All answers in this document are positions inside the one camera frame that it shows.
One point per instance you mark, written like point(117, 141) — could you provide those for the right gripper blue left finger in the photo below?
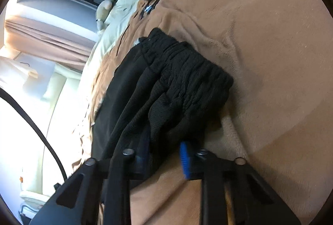
point(142, 157)

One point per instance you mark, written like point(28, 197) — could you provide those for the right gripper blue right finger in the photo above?
point(189, 161)

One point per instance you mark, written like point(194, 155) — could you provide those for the black floral patterned pants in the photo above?
point(163, 90)

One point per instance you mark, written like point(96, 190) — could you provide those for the cream bed sheet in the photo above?
point(70, 132)

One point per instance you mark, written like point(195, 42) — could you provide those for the pink curtain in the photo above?
point(48, 42)

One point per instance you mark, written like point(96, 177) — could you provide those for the brown bed blanket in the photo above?
point(279, 113)

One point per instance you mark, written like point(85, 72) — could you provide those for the grey plush elephant toy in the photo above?
point(102, 12)

